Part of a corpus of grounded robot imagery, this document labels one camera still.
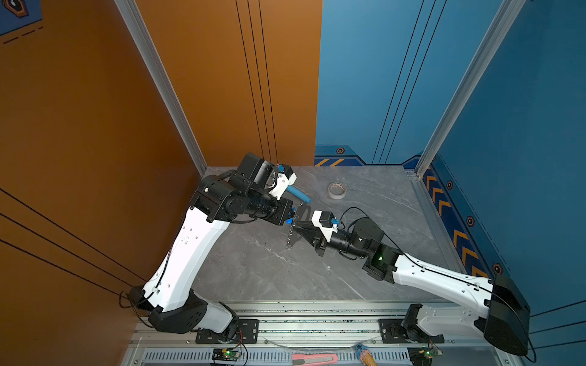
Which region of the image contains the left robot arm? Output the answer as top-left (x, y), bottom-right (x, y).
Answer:
top-left (126, 153), bottom-right (297, 341)

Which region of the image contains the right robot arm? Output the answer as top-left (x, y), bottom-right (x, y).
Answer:
top-left (291, 211), bottom-right (534, 357)

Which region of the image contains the blue toy microphone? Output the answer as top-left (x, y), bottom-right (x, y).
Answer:
top-left (287, 185), bottom-right (311, 204)

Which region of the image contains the masking tape roll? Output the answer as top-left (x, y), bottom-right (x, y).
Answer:
top-left (327, 181), bottom-right (347, 200)

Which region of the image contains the toy ice cream cone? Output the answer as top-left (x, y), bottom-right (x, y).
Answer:
top-left (355, 344), bottom-right (378, 366)

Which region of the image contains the pink utility knife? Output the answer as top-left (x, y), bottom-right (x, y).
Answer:
top-left (291, 353), bottom-right (339, 366)

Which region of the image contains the right circuit board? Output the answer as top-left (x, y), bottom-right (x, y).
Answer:
top-left (407, 348), bottom-right (443, 366)

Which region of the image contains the circuit board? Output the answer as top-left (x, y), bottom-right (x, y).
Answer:
top-left (211, 348), bottom-right (243, 365)
top-left (407, 348), bottom-right (443, 366)

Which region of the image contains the left circuit board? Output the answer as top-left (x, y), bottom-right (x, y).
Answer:
top-left (211, 348), bottom-right (243, 365)

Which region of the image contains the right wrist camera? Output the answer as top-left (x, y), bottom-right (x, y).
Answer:
top-left (311, 210), bottom-right (340, 242)

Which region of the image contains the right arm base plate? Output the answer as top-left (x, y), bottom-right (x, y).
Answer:
top-left (378, 319), bottom-right (445, 344)

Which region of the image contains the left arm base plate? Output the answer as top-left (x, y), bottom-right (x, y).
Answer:
top-left (195, 319), bottom-right (259, 346)

